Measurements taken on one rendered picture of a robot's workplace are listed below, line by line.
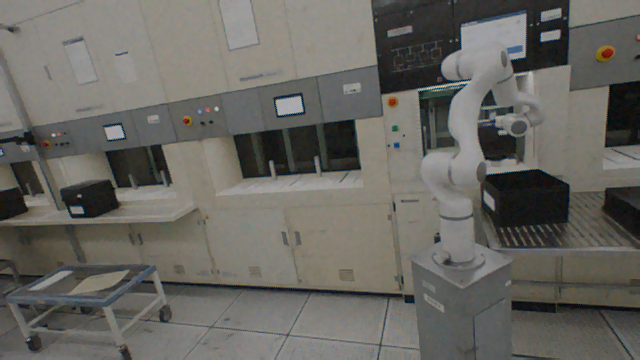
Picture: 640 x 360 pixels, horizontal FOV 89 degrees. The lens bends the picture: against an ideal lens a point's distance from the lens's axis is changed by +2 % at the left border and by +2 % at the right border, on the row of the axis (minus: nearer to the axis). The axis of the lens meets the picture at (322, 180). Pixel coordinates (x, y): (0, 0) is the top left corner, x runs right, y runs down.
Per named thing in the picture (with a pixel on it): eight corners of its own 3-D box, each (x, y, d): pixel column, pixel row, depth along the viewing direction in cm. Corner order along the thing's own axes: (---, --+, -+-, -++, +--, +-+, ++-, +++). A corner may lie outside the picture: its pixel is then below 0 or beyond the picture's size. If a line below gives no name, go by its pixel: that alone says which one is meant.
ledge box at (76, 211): (66, 220, 263) (53, 189, 256) (99, 206, 288) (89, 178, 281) (90, 219, 251) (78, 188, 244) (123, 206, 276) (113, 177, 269)
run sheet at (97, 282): (64, 296, 212) (64, 294, 211) (88, 277, 235) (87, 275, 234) (113, 288, 212) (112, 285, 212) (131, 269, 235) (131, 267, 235)
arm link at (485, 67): (446, 185, 126) (488, 191, 113) (429, 181, 119) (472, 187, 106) (470, 59, 126) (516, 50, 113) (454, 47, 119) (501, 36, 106)
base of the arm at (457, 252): (461, 276, 116) (458, 229, 111) (422, 256, 133) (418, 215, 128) (496, 258, 124) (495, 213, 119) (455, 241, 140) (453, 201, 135)
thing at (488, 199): (480, 205, 171) (479, 174, 167) (538, 200, 166) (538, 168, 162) (500, 228, 145) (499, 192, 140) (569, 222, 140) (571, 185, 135)
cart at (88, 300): (22, 355, 235) (-6, 298, 222) (90, 307, 282) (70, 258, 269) (129, 367, 206) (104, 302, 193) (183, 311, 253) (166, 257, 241)
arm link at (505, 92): (527, 56, 131) (540, 115, 147) (485, 76, 137) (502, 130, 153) (536, 65, 124) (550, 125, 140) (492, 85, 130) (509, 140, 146)
